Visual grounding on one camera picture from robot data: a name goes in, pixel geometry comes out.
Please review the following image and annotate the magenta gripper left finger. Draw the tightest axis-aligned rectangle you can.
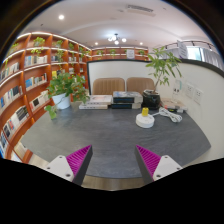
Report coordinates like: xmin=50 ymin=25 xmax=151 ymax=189
xmin=45 ymin=145 xmax=93 ymax=186

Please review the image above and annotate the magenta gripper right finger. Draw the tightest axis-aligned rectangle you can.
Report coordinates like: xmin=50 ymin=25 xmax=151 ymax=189
xmin=135 ymin=145 xmax=182 ymax=185

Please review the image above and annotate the yellow charger plug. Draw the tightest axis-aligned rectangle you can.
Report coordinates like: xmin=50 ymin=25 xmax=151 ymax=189
xmin=142 ymin=107 xmax=149 ymax=117

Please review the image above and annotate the white round socket base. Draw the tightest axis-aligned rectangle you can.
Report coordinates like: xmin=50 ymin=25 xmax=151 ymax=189
xmin=136 ymin=114 xmax=155 ymax=128

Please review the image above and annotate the white power strip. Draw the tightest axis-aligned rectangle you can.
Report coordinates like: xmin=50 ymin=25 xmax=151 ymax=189
xmin=161 ymin=98 xmax=187 ymax=112

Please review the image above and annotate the white book stack left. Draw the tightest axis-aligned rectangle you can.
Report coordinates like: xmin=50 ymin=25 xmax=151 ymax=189
xmin=79 ymin=95 xmax=112 ymax=109

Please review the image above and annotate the green plant in white pot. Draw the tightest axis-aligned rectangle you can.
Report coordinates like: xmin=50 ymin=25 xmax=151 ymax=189
xmin=45 ymin=72 xmax=89 ymax=119

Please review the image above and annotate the right beige chair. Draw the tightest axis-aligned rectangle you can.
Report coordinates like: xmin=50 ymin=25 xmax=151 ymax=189
xmin=126 ymin=77 xmax=154 ymax=94

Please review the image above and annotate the beige chair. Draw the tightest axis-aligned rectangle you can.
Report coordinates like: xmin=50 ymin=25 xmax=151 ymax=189
xmin=92 ymin=78 xmax=125 ymax=95
xmin=126 ymin=77 xmax=154 ymax=94

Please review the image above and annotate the left beige chair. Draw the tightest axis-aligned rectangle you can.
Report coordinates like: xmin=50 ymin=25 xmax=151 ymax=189
xmin=92 ymin=78 xmax=125 ymax=95

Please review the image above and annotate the tall plant in black pot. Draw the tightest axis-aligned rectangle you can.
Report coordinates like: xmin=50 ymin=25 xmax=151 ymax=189
xmin=143 ymin=47 xmax=182 ymax=109

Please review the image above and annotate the orange wooden bookshelf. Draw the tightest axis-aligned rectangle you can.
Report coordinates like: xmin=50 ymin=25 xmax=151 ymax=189
xmin=0 ymin=31 xmax=92 ymax=162

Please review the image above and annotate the white sign on partition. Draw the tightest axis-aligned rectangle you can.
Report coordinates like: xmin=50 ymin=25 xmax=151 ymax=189
xmin=177 ymin=41 xmax=188 ymax=59

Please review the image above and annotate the ceiling chandelier lamp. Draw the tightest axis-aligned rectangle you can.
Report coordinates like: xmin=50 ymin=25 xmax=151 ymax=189
xmin=108 ymin=33 xmax=127 ymax=45

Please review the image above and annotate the white coiled cable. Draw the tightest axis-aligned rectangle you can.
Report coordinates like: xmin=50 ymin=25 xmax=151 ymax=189
xmin=151 ymin=106 xmax=184 ymax=124

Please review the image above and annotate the white wall socket left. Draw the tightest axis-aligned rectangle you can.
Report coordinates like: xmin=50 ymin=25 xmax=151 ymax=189
xmin=185 ymin=84 xmax=194 ymax=98

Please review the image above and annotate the white wall socket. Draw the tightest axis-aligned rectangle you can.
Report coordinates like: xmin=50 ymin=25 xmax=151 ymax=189
xmin=185 ymin=84 xmax=194 ymax=98
xmin=194 ymin=88 xmax=203 ymax=104

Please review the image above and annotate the white wall socket right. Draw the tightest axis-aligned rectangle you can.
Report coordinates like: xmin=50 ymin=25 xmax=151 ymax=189
xmin=194 ymin=88 xmax=203 ymax=104

